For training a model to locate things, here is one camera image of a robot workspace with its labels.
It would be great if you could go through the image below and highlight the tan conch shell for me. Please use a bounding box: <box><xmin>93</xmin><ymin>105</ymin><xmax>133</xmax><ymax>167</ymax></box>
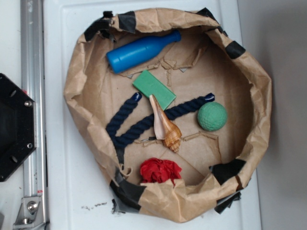
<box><xmin>149</xmin><ymin>94</ymin><xmax>182</xmax><ymax>153</ymax></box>

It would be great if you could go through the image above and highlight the brown paper bin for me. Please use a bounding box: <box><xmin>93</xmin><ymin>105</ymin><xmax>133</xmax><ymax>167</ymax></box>
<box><xmin>64</xmin><ymin>8</ymin><xmax>272</xmax><ymax>223</ymax></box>

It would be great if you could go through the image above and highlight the green rectangular block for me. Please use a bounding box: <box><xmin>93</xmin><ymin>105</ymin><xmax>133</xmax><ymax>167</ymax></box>
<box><xmin>132</xmin><ymin>70</ymin><xmax>177</xmax><ymax>110</ymax></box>

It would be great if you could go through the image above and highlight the red crumpled paper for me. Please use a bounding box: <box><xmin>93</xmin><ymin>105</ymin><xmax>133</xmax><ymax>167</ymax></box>
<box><xmin>140</xmin><ymin>158</ymin><xmax>182</xmax><ymax>183</ymax></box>

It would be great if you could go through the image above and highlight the green dimpled ball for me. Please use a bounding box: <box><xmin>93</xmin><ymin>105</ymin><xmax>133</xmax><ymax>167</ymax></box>
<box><xmin>197</xmin><ymin>102</ymin><xmax>228</xmax><ymax>131</ymax></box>

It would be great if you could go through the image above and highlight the blue plastic bottle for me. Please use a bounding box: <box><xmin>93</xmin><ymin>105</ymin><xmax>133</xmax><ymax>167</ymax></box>
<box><xmin>106</xmin><ymin>30</ymin><xmax>181</xmax><ymax>73</ymax></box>

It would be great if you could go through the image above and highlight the navy blue rope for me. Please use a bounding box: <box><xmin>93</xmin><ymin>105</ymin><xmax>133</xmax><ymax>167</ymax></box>
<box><xmin>106</xmin><ymin>92</ymin><xmax>215</xmax><ymax>150</ymax></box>

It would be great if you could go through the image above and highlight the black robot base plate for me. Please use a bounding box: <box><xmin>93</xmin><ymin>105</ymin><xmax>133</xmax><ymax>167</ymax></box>
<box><xmin>0</xmin><ymin>74</ymin><xmax>36</xmax><ymax>182</ymax></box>

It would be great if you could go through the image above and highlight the aluminium extrusion rail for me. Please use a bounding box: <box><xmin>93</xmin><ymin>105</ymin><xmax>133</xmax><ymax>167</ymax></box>
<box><xmin>20</xmin><ymin>0</ymin><xmax>48</xmax><ymax>230</ymax></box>

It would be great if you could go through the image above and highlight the metal corner bracket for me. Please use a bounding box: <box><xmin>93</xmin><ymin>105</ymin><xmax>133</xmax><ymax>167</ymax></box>
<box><xmin>13</xmin><ymin>196</ymin><xmax>45</xmax><ymax>230</ymax></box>

